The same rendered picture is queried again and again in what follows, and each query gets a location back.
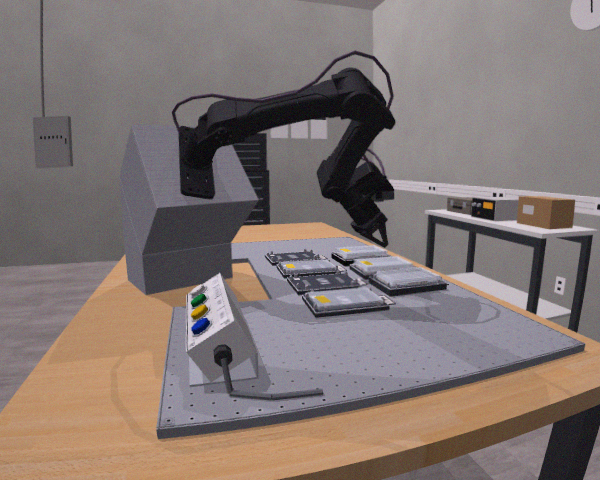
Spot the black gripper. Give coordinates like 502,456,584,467
345,196,388,248

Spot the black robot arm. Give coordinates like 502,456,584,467
179,68,395,220

